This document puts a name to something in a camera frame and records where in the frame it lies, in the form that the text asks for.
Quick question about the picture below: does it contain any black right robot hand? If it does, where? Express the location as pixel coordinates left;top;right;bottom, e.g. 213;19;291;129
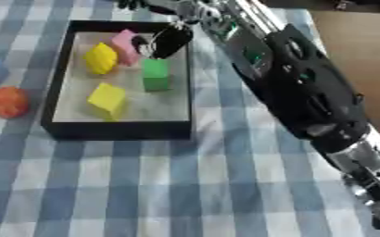
117;0;196;60

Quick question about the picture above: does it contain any black box with white inside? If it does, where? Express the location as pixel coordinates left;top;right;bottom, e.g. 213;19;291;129
39;19;196;142

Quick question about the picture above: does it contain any green block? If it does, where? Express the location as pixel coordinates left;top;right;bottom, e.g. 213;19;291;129
141;58;172;93

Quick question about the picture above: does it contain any pink block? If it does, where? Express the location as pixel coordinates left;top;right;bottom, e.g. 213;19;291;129
110;29;146;68

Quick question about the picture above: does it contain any yellow toy lemon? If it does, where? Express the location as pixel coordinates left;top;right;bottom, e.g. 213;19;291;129
82;42;120;76

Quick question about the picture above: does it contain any yellow block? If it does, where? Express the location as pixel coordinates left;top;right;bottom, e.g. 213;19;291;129
86;82;129;114

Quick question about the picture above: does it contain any red orange toy fruit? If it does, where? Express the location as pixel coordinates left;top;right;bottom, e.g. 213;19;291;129
0;86;32;119

